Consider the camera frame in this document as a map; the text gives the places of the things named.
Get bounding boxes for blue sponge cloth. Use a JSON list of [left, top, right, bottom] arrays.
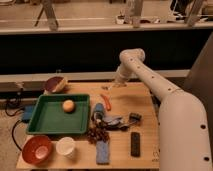
[[96, 141, 109, 164]]

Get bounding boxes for black remote control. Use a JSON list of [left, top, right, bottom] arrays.
[[131, 132, 140, 157]]

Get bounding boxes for yellow round fruit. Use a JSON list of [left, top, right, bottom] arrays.
[[62, 100, 75, 113]]

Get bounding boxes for black cable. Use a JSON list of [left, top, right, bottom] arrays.
[[4, 87, 25, 152]]

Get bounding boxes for blue cylindrical bottle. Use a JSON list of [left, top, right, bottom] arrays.
[[92, 103, 105, 121]]

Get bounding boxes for blue electronic box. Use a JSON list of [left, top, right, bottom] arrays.
[[21, 105, 34, 123]]

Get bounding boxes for bunch of dark grapes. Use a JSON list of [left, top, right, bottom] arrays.
[[87, 127, 109, 144]]

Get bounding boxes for green plastic tray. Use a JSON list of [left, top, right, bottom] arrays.
[[27, 94, 90, 135]]

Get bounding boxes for red bowl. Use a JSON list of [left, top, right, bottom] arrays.
[[22, 135, 53, 165]]

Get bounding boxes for grey blue crumpled cloth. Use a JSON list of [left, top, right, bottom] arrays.
[[101, 116, 128, 131]]

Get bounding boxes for white cup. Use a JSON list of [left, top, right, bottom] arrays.
[[56, 137, 76, 158]]

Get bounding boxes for small black box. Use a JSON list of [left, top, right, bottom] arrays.
[[129, 113, 142, 122]]

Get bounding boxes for purple bowl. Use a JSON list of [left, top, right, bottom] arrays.
[[44, 76, 67, 93]]

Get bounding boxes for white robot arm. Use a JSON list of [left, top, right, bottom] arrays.
[[114, 48, 213, 171]]

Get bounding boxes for dark metal fork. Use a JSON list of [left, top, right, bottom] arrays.
[[101, 86, 112, 91]]

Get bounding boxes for orange carrot toy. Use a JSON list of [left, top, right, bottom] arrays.
[[100, 94, 111, 111]]

